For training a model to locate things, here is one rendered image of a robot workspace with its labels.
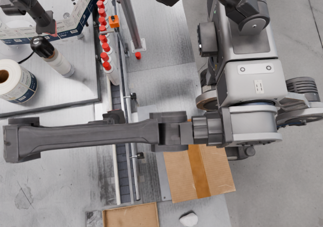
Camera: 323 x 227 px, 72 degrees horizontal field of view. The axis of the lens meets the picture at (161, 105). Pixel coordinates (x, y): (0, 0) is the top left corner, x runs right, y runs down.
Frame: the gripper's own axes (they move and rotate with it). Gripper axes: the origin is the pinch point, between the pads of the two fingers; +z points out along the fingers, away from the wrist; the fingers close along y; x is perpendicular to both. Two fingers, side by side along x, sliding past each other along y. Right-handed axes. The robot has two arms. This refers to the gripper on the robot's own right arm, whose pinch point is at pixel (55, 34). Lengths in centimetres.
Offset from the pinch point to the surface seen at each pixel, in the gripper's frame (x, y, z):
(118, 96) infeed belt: 19.9, 21.4, 30.5
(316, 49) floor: 204, -30, 111
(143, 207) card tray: 27, 79, 35
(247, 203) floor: 102, 96, 116
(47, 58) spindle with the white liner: -9.2, 3.5, 11.9
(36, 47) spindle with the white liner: -9.0, 3.7, 1.8
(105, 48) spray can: 19.6, 3.7, 10.3
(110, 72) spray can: 20.1, 14.8, 14.4
